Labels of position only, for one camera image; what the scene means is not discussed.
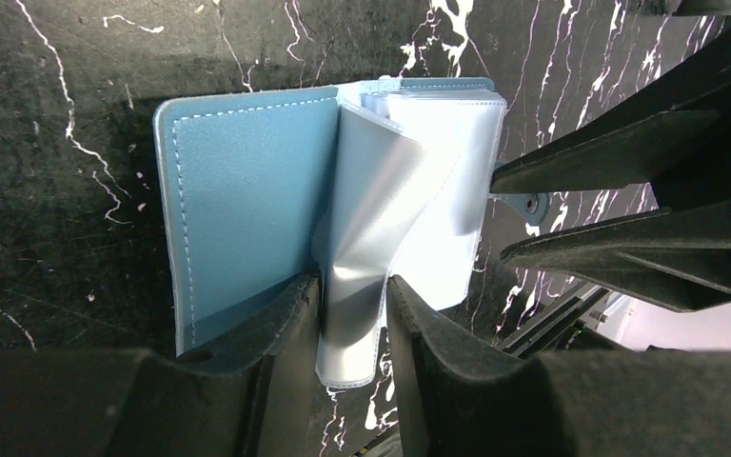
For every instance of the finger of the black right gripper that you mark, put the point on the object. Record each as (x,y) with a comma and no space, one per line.
(680,261)
(639,139)

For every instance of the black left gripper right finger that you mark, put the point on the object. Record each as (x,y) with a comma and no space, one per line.
(458,396)

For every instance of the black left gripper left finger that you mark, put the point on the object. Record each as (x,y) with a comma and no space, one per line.
(248,392)

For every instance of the light blue card holder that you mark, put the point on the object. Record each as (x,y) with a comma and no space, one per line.
(365,179)

